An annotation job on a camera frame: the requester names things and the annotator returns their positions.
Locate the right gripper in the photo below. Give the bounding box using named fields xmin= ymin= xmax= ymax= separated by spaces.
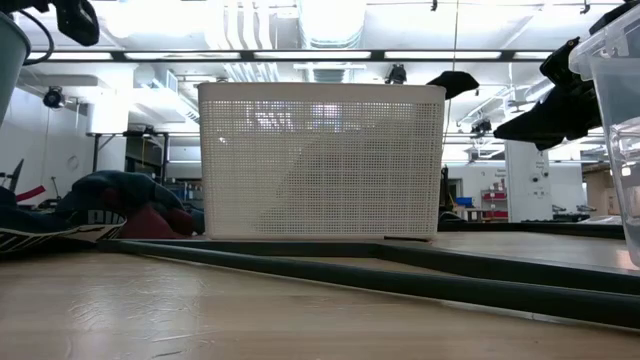
xmin=538 ymin=0 xmax=640 ymax=99

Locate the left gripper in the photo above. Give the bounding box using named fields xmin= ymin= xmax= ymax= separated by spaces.
xmin=0 ymin=0 xmax=101 ymax=47

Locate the maroon cloth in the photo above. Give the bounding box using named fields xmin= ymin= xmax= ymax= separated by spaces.
xmin=117 ymin=192 xmax=197 ymax=240

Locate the clear plastic container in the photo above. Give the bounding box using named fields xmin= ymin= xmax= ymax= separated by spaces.
xmin=568 ymin=3 xmax=640 ymax=269

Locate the black-legged background table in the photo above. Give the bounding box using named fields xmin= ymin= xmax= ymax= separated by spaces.
xmin=87 ymin=130 xmax=201 ymax=186

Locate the white background column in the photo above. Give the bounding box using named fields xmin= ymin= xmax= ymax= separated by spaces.
xmin=504 ymin=139 xmax=554 ymax=224

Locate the shelf with red boxes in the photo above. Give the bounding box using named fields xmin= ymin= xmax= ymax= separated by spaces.
xmin=479 ymin=187 xmax=509 ymax=221

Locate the navy blue cloth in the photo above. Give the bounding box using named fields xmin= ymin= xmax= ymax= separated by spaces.
xmin=54 ymin=169 xmax=206 ymax=236

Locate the red background object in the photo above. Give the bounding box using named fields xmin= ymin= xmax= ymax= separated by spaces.
xmin=14 ymin=185 xmax=47 ymax=204

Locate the black Puma print cloth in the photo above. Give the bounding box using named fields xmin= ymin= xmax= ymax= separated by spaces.
xmin=0 ymin=185 xmax=129 ymax=256

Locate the black clothes hanger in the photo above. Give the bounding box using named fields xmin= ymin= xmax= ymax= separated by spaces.
xmin=97 ymin=238 xmax=640 ymax=331

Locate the white perforated plastic basket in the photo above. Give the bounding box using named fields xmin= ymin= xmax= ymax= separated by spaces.
xmin=197 ymin=82 xmax=447 ymax=241

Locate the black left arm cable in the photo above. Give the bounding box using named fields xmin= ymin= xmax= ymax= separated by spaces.
xmin=19 ymin=9 xmax=55 ymax=66

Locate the black ceiling-mounted camera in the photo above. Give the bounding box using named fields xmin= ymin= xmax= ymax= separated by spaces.
xmin=42 ymin=85 xmax=66 ymax=110
xmin=384 ymin=63 xmax=409 ymax=85
xmin=469 ymin=117 xmax=494 ymax=137

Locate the thin black hanging cable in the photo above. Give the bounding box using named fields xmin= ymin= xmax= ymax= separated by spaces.
xmin=442 ymin=0 xmax=460 ymax=151

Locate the black aluminium rig frame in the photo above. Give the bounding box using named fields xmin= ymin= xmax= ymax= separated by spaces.
xmin=439 ymin=219 xmax=626 ymax=240

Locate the silver ceiling duct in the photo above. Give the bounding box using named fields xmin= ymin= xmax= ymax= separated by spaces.
xmin=297 ymin=0 xmax=367 ymax=50

